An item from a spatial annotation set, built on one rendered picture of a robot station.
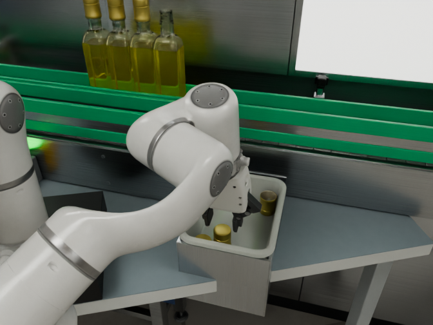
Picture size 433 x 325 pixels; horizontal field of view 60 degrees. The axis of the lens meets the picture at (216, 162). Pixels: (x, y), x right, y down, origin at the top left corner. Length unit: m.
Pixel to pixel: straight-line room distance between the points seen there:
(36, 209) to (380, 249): 0.65
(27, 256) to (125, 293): 0.33
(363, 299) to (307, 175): 0.35
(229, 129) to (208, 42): 0.50
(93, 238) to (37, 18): 0.90
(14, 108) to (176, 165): 0.28
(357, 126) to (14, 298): 0.67
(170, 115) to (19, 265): 0.23
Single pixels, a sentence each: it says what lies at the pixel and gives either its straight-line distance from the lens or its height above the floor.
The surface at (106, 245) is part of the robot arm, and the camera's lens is 0.43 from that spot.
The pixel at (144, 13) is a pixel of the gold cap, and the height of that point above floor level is 1.14.
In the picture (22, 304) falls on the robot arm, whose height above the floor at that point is 1.01.
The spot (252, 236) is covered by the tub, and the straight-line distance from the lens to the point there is 0.78.
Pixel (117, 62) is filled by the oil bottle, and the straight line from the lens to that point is 0.92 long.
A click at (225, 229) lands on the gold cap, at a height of 0.81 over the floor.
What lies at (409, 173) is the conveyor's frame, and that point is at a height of 0.87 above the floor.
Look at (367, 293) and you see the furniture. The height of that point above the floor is 0.55.
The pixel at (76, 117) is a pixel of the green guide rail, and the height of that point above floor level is 0.94.
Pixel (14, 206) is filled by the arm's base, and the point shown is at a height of 0.93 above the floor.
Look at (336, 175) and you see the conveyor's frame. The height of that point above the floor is 0.83.
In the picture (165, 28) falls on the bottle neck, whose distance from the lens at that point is 0.85.
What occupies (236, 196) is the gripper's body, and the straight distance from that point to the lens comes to 0.60.
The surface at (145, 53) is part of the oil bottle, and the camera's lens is 0.88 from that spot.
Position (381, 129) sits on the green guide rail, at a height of 0.95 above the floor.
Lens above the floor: 1.33
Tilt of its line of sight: 34 degrees down
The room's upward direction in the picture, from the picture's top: straight up
